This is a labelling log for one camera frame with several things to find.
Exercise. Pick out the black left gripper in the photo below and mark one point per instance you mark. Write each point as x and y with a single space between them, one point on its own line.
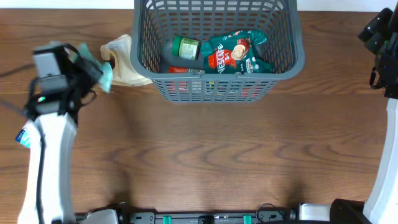
92 72

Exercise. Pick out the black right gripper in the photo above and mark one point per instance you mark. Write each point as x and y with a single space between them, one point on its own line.
374 32

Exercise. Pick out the mint green packet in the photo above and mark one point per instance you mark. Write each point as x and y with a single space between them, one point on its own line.
105 79

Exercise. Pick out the Kleenex tissue multipack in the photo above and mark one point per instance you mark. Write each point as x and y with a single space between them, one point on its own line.
23 137

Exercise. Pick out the green capped jar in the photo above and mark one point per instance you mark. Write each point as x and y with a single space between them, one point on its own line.
185 47

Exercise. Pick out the green Nescafe coffee bag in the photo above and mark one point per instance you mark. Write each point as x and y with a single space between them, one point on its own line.
235 52

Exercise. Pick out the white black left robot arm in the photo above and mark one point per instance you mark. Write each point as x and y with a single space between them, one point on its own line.
48 196

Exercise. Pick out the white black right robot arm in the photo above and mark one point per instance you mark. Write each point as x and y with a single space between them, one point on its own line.
381 206

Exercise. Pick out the crumpled beige paper pouch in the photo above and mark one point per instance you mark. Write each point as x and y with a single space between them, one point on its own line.
124 73

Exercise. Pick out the grey plastic lattice basket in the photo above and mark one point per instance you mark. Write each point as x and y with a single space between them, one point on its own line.
157 22

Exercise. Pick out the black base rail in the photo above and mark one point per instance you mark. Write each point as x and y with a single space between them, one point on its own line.
266 213

